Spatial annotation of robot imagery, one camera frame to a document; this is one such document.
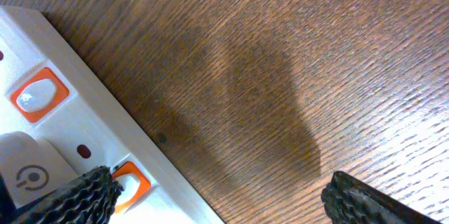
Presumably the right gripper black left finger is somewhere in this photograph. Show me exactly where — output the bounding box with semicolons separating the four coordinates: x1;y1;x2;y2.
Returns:
13;166;123;224

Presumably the white power strip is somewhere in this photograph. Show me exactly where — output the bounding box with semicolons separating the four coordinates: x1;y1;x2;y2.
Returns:
1;6;220;223

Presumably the white USB charger plug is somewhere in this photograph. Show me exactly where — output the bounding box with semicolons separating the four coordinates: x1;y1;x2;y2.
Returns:
1;131;78;209

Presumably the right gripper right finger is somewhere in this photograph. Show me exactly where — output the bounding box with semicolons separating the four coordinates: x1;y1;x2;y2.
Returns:
321;171;439;224

